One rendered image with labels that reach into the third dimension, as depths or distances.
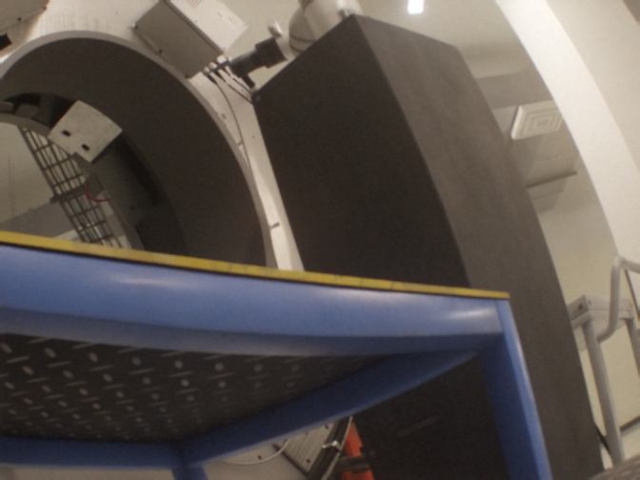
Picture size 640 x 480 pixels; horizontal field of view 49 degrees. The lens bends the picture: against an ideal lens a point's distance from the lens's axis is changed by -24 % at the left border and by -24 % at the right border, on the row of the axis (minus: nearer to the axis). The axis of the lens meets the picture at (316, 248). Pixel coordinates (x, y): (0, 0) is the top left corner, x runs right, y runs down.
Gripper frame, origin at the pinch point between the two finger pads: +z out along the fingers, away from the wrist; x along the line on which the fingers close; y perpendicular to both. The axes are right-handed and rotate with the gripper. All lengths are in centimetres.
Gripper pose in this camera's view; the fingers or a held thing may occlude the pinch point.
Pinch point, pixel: (206, 73)
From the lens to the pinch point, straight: 194.4
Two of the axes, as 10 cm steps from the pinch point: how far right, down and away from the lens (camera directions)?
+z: -9.0, 4.1, 1.4
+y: 4.3, 8.1, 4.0
